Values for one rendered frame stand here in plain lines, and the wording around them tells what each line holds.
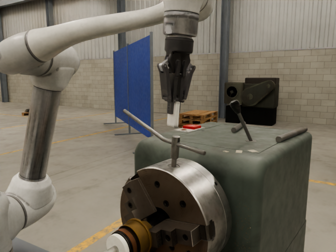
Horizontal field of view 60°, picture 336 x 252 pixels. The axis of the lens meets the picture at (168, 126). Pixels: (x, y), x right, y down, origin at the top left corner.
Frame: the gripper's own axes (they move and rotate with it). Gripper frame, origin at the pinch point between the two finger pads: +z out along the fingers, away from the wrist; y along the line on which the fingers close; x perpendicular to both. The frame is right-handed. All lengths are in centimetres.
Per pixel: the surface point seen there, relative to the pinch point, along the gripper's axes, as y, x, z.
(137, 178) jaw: 8.2, -4.0, 18.6
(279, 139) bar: -39.2, 14.3, 9.2
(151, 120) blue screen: -325, -363, 106
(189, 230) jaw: 8.6, 16.5, 24.3
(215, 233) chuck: 1.1, 18.9, 26.7
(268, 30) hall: -917, -449, -136
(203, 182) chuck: -1.2, 11.7, 16.3
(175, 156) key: 2.4, 4.3, 10.7
